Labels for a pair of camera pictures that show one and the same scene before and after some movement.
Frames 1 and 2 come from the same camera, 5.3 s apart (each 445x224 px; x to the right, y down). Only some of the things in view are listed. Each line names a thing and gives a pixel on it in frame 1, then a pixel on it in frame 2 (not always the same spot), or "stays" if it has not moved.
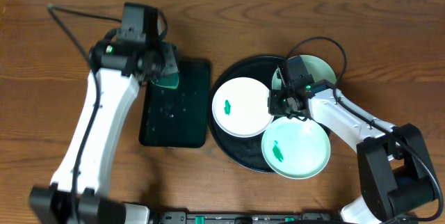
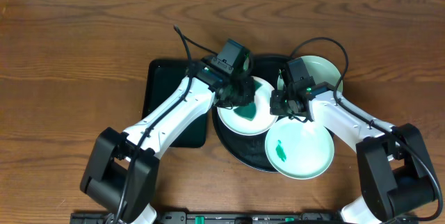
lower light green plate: x=295 y=149 stays
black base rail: x=183 y=218 stays
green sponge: x=170 y=81 → x=248 y=110
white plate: x=240 y=108 stays
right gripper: x=273 y=108 stays
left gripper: x=170 y=62 → x=241 y=95
